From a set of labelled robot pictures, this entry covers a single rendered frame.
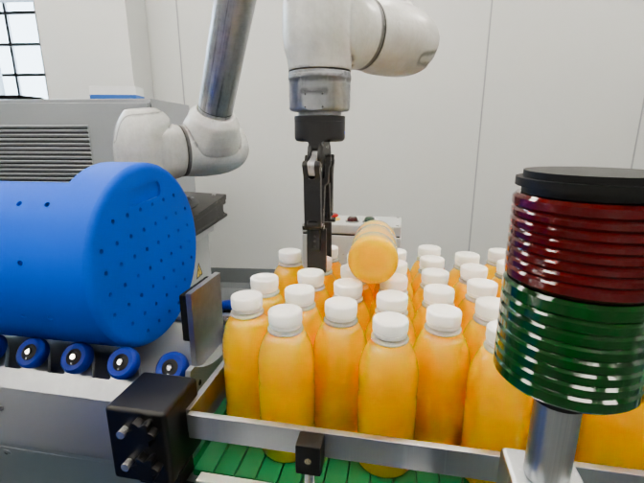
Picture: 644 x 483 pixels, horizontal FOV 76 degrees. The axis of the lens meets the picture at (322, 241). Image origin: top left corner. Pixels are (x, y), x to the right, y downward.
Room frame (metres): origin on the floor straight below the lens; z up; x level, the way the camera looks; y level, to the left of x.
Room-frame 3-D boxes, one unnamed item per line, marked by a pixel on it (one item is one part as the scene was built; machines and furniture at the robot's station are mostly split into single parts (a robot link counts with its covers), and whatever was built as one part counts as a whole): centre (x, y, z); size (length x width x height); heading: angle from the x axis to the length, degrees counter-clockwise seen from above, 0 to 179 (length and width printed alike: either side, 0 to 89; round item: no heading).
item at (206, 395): (0.59, 0.11, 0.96); 0.40 x 0.01 x 0.03; 169
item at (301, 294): (0.50, 0.03, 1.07); 0.04 x 0.04 x 0.02
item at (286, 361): (0.43, 0.04, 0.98); 0.07 x 0.07 x 0.17
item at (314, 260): (0.61, 0.01, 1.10); 0.03 x 0.01 x 0.07; 79
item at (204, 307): (0.61, 0.19, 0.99); 0.10 x 0.02 x 0.12; 169
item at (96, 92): (2.37, 1.11, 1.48); 0.24 x 0.12 x 0.08; 94
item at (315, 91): (0.63, 0.00, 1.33); 0.09 x 0.09 x 0.06
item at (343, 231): (0.85, -0.07, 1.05); 0.20 x 0.10 x 0.10; 79
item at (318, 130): (0.63, 0.00, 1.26); 0.08 x 0.07 x 0.09; 169
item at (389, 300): (0.48, -0.09, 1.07); 0.04 x 0.04 x 0.02
